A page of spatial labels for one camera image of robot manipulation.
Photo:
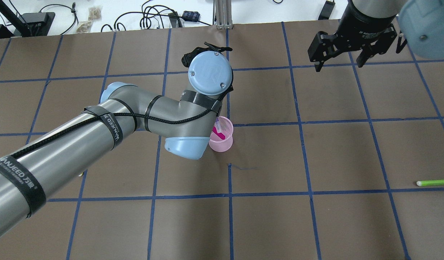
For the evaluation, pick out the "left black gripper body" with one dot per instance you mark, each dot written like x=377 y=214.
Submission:
x=220 y=127

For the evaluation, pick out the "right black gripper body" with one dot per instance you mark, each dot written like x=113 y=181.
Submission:
x=364 y=24

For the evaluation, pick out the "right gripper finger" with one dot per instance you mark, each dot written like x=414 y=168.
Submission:
x=318 y=65
x=363 y=57

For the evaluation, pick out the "pink marker pen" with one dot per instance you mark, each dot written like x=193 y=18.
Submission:
x=218 y=134

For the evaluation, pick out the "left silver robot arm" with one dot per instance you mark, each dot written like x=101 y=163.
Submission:
x=31 y=175

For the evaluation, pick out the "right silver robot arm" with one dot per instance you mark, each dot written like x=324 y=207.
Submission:
x=418 y=23

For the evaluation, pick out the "pink mesh cup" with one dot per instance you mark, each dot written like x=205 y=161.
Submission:
x=227 y=129

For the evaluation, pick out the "green marker pen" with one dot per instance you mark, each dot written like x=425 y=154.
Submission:
x=426 y=183

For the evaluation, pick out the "black power adapter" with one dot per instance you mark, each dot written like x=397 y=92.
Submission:
x=39 y=24

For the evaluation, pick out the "aluminium frame post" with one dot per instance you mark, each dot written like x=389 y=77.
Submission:
x=222 y=14

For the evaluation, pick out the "black camera stand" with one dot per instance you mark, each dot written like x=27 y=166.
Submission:
x=20 y=24

